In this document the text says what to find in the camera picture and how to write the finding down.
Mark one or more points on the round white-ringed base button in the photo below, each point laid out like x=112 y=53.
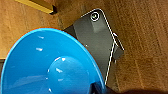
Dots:
x=95 y=15

